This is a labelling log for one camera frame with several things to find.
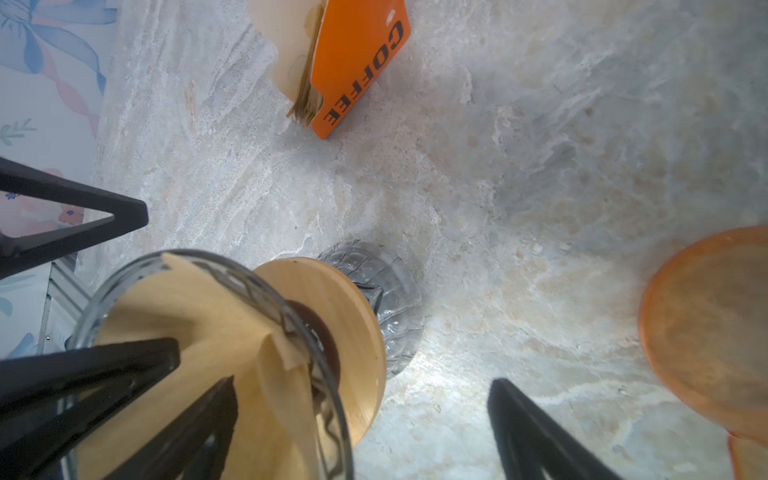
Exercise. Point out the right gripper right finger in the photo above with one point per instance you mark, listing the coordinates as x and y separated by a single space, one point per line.
532 445

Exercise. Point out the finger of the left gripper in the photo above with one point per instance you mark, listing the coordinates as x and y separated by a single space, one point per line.
50 403
22 253

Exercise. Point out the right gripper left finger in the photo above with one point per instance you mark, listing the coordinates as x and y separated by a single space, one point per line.
193 445

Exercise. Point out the grey glass dripper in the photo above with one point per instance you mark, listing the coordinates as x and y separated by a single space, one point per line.
332 439

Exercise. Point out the grey glass carafe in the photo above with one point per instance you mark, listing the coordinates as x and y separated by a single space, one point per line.
392 292

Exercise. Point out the orange glass carafe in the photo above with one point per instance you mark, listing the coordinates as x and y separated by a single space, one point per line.
703 327

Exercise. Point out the coffee filter pack orange clip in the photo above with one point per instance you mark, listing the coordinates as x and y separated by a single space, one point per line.
329 53

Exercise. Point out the aluminium front rail frame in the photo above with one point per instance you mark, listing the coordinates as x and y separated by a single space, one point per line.
66 298

